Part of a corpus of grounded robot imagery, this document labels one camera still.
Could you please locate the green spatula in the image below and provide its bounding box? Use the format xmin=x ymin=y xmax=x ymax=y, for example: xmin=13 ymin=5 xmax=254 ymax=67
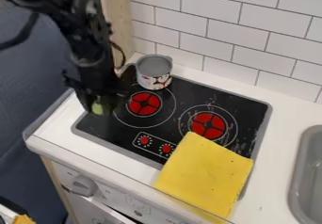
xmin=90 ymin=99 xmax=106 ymax=116

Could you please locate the yellow cloth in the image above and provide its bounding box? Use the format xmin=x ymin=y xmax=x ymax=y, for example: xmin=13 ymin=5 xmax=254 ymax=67
xmin=152 ymin=131 xmax=256 ymax=220

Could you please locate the wooden board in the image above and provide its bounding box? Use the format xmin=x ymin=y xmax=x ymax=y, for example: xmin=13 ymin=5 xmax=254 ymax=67
xmin=99 ymin=0 xmax=137 ymax=68

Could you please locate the silver pot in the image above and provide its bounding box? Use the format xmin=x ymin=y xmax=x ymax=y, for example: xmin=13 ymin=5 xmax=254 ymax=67
xmin=115 ymin=54 xmax=175 ymax=91

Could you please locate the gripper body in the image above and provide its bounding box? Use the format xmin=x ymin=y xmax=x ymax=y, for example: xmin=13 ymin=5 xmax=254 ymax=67
xmin=61 ymin=52 xmax=133 ymax=116

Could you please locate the toy stove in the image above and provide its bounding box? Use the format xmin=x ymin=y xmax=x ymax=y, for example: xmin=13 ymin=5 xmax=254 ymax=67
xmin=70 ymin=73 xmax=275 ymax=201

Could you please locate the toy sink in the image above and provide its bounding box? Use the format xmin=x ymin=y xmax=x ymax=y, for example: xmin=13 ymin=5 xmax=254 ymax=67
xmin=286 ymin=124 xmax=322 ymax=224

